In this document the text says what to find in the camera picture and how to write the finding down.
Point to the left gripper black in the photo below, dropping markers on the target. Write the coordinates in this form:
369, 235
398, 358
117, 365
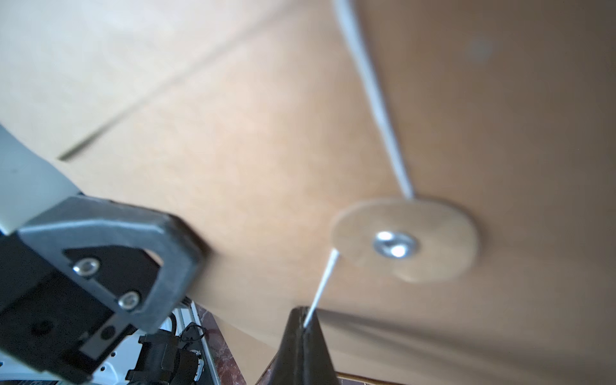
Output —
62, 275

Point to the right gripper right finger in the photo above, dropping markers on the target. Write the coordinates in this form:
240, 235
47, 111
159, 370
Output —
318, 368

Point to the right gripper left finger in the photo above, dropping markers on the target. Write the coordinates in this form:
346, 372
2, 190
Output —
287, 365

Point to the brown file bag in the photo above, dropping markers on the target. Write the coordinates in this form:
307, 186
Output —
364, 380
249, 120

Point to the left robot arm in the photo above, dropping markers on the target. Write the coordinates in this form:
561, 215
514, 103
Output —
161, 360

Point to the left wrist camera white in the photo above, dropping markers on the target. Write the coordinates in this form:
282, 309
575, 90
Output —
29, 185

